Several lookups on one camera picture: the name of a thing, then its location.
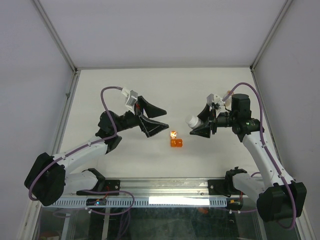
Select grey slotted cable duct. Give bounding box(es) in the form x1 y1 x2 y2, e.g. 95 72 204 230
51 196 227 208

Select white cap pill bottle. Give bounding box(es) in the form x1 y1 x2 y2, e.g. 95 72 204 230
185 115 203 130

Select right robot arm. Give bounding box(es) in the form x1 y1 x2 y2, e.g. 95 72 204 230
185 93 307 222

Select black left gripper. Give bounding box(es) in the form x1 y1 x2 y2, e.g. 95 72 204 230
113 96 169 137

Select aluminium frame rail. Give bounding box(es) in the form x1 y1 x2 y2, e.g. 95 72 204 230
31 176 301 199

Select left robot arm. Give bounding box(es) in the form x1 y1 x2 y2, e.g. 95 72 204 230
24 96 169 206

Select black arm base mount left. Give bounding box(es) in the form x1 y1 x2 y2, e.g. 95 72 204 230
76 179 121 196

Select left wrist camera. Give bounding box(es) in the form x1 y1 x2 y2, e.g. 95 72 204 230
121 87 138 113

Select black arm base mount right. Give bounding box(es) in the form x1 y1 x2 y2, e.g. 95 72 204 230
207 178 249 198

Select clear bottle orange pills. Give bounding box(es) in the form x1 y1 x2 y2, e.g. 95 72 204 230
223 90 234 106

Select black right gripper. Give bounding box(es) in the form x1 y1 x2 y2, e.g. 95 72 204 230
189 103 237 138

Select orange pill organizer box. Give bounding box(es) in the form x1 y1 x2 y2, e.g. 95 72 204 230
170 130 183 148

